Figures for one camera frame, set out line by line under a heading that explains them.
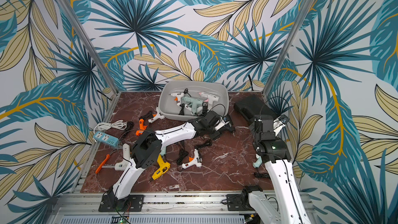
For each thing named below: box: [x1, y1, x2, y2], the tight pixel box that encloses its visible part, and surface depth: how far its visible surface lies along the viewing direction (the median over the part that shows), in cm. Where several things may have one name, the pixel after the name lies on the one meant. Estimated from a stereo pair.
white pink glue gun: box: [198, 91, 220, 105], surface depth 115 cm
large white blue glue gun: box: [101, 143, 131, 172], surface depth 87 cm
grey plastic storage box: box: [158, 80, 230, 122], surface depth 115 cm
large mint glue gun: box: [180, 96, 204, 116], surface depth 111 cm
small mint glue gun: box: [252, 153, 263, 169], surface depth 86 cm
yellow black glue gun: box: [151, 154, 171, 180], surface depth 83 cm
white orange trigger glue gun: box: [168, 92, 185, 106], surface depth 115 cm
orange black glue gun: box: [135, 118, 148, 136], surface depth 100 cm
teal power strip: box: [93, 131, 119, 148], surface depth 94 cm
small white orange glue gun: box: [181, 148, 203, 170], surface depth 86 cm
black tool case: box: [233, 94, 276, 125], surface depth 106 cm
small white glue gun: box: [148, 106, 166, 124], surface depth 105 cm
